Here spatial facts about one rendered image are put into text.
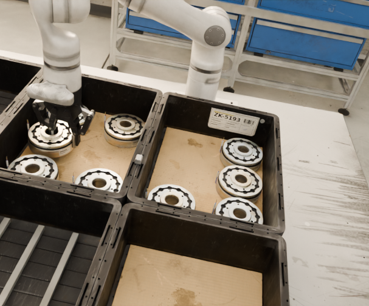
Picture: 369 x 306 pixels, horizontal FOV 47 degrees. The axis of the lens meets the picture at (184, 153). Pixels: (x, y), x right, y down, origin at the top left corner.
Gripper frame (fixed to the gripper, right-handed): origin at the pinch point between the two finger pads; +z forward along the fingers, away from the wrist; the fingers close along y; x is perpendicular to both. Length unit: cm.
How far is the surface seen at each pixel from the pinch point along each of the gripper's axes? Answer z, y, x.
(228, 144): 1.8, -37.2, -13.6
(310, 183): 18, -65, -25
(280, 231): -5, -48, 18
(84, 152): 4.5, -4.0, -1.5
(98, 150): 4.5, -6.9, -3.5
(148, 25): 51, 20, -185
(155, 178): 4.6, -22.1, 1.5
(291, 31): 37, -70, -191
